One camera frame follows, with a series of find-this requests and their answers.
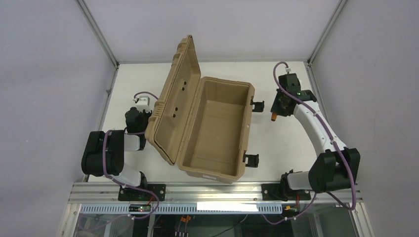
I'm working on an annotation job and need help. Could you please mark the orange black screwdriver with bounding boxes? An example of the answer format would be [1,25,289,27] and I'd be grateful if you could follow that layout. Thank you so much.
[271,112,278,121]

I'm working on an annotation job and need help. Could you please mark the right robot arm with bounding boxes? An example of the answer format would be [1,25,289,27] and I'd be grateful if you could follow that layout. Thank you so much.
[271,73,360,197]

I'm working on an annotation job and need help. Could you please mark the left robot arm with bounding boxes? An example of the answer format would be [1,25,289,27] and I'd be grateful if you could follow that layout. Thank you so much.
[81,106,152,189]

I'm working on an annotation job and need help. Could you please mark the black upper box latch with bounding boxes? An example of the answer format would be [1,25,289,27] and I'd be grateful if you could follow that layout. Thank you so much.
[251,98,265,113]

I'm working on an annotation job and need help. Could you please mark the black box latch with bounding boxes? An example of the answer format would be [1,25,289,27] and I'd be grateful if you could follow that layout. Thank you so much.
[243,153,259,168]
[251,98,265,113]

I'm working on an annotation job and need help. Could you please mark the black lower box latch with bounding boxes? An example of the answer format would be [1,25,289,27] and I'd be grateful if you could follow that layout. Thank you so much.
[243,153,259,168]

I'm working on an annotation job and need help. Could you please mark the tan plastic tool box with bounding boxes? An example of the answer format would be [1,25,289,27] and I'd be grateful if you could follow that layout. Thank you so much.
[145,35,255,184]

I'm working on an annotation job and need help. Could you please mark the small green circuit board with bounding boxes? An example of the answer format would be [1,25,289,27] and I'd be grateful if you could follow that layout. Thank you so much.
[128,204,152,212]

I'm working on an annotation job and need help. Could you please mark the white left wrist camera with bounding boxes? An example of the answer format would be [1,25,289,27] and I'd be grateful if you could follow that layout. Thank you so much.
[133,95,152,113]

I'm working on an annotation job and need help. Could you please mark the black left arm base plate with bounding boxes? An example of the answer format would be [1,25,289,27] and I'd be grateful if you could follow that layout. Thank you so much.
[118,184,167,201]

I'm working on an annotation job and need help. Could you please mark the aluminium front rail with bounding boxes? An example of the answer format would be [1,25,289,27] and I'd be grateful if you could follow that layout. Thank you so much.
[68,182,363,204]

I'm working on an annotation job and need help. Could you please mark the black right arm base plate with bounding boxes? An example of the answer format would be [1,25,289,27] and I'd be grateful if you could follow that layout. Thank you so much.
[261,183,311,201]

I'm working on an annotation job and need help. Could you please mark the aluminium right frame post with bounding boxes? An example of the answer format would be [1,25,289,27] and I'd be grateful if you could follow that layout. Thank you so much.
[307,0,348,65]

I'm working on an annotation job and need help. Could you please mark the aluminium frame post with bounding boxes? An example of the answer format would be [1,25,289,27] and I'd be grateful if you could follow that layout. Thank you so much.
[75,0,119,68]
[307,0,348,65]

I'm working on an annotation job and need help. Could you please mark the grey slotted cable duct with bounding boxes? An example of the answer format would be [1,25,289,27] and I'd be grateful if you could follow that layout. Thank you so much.
[80,201,283,215]

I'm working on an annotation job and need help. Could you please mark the aluminium left frame post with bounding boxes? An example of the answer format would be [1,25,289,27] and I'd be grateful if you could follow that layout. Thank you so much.
[75,0,119,68]

